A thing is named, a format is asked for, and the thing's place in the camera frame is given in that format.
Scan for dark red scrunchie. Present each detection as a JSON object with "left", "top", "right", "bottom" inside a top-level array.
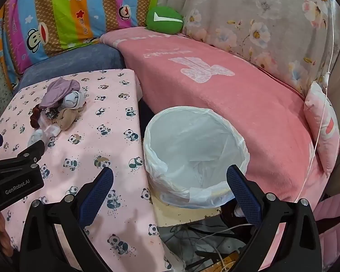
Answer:
[{"left": 30, "top": 105, "right": 44, "bottom": 129}]

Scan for person's left hand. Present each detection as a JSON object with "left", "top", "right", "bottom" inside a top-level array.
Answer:
[{"left": 0, "top": 211, "right": 14, "bottom": 251}]

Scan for pink padded chair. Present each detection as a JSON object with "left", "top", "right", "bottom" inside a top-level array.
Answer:
[{"left": 312, "top": 194, "right": 340, "bottom": 272}]

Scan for purple cloth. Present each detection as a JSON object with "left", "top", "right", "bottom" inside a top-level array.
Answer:
[{"left": 39, "top": 78, "right": 81, "bottom": 109}]

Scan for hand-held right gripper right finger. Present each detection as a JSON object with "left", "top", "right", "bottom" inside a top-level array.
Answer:
[{"left": 226, "top": 164, "right": 323, "bottom": 272}]

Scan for pink panda print cloth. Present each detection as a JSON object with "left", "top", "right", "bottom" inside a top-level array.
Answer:
[{"left": 0, "top": 68, "right": 187, "bottom": 272}]

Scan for thin white cable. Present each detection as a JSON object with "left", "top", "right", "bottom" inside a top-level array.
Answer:
[{"left": 198, "top": 223, "right": 253, "bottom": 272}]

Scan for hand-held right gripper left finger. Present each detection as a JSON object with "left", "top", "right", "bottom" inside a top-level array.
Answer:
[{"left": 19, "top": 167, "right": 114, "bottom": 272}]

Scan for pink blanket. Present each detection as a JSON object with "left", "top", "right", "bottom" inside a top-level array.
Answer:
[{"left": 100, "top": 28, "right": 333, "bottom": 264}]

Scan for round waste bin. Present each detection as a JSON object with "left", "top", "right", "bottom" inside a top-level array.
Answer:
[{"left": 156, "top": 185, "right": 238, "bottom": 209}]

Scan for grey cloth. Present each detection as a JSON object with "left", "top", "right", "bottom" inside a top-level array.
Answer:
[{"left": 27, "top": 129, "right": 46, "bottom": 148}]

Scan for white charging cable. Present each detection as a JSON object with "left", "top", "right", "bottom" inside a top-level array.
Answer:
[{"left": 295, "top": 0, "right": 336, "bottom": 203}]

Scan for blue seat cushion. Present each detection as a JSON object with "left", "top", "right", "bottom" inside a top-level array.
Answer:
[{"left": 13, "top": 43, "right": 126, "bottom": 95}]

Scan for black cable tangle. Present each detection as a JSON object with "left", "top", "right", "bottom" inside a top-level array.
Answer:
[{"left": 161, "top": 224, "right": 250, "bottom": 272}]

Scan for pink printed pillow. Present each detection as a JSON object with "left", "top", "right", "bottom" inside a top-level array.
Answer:
[{"left": 304, "top": 82, "right": 340, "bottom": 177}]

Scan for colourful monkey striped pillow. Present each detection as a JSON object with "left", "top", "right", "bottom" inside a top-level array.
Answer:
[{"left": 0, "top": 0, "right": 163, "bottom": 91}]

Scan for green round cushion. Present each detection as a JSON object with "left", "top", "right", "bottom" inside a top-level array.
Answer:
[{"left": 146, "top": 6, "right": 185, "bottom": 35}]

